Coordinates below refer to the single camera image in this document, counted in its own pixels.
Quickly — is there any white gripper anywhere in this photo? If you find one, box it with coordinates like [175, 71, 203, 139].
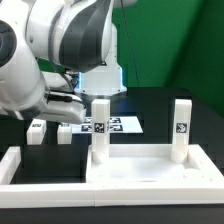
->
[37, 94, 86, 124]

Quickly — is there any white desk tabletop tray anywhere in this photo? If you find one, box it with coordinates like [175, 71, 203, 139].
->
[86, 144, 224, 190]

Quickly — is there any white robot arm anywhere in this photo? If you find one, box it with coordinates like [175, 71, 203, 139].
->
[0, 0, 138, 124]

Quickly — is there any fiducial marker sheet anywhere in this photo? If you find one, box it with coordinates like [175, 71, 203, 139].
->
[72, 116, 143, 134]

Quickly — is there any white U-shaped obstacle frame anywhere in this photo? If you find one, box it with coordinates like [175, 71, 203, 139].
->
[0, 147, 224, 208]

